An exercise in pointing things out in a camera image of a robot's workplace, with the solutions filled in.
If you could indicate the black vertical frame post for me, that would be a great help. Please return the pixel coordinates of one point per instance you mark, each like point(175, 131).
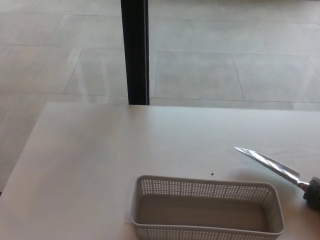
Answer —
point(135, 50)

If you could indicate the grey perforated plastic basket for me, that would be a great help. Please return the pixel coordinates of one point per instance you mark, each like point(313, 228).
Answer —
point(205, 191)

